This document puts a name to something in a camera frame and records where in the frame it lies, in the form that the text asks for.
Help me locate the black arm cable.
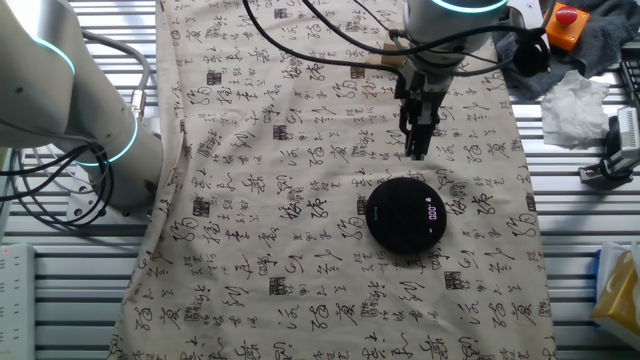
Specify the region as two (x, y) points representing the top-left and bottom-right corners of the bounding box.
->
(241, 0), (404, 76)
(299, 0), (551, 79)

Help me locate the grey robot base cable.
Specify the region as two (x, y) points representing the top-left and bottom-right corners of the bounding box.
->
(79, 29), (152, 121)

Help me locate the black round digital scale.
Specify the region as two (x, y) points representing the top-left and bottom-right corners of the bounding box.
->
(364, 176), (449, 255)

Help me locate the orange emergency stop button box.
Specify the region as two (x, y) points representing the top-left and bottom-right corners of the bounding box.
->
(543, 2), (591, 53)

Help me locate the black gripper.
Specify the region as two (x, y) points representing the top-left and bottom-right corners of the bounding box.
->
(393, 62), (454, 162)

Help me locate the black base cable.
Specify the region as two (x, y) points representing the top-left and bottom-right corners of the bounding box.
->
(0, 142), (109, 177)
(0, 144), (116, 229)

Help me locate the white crumpled tissue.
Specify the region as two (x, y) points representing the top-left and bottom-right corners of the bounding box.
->
(539, 69), (612, 150)

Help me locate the beige calligraphy print cloth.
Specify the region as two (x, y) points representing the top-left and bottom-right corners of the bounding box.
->
(107, 0), (559, 360)

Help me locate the white power strip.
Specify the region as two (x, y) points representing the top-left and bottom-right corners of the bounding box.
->
(0, 243), (36, 360)

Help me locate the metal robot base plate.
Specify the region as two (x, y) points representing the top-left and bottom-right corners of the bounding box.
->
(64, 164), (151, 224)

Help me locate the black keyboard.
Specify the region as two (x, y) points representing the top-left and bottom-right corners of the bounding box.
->
(619, 42), (640, 109)

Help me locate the small silver camera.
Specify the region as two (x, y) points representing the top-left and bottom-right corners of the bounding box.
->
(606, 105), (640, 175)

